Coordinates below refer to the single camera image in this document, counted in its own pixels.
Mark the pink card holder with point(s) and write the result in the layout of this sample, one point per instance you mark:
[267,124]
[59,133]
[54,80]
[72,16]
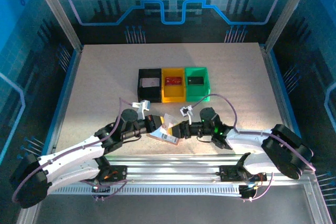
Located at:
[168,138]

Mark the pale pink card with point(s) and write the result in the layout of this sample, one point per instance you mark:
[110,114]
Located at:
[169,121]

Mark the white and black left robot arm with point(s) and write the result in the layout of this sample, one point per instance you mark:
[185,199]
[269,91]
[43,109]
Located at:
[73,155]

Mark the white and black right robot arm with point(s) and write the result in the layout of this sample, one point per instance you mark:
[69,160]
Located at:
[249,140]

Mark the white card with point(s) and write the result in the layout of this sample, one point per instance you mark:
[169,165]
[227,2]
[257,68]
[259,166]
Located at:
[151,83]

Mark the red card with print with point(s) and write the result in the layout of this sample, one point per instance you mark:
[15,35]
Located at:
[173,80]

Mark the black card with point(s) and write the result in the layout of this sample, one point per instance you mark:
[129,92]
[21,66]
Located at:
[195,80]

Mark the black plastic bin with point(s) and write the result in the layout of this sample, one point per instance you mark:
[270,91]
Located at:
[149,95]

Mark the yellow plastic bin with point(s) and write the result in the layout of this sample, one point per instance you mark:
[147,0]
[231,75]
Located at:
[172,94]

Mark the green plastic bin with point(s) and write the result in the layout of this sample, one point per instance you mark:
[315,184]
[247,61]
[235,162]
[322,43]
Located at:
[199,94]

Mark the black connector box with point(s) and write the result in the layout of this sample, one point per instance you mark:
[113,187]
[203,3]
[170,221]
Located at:
[101,195]
[248,192]

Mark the blue table edge strip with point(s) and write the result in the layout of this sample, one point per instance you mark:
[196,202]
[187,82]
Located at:
[284,91]
[64,91]

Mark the aluminium rail beam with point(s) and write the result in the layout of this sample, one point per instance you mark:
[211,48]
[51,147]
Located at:
[170,167]

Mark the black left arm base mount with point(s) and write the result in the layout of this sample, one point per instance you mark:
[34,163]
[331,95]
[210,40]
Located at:
[120,172]

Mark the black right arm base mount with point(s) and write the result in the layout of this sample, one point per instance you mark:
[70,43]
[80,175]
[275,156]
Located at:
[228,172]

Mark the aluminium side rail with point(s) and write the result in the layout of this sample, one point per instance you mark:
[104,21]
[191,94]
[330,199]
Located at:
[276,90]

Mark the aluminium corner post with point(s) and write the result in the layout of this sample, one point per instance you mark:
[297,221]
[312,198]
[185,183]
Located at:
[58,11]
[287,11]

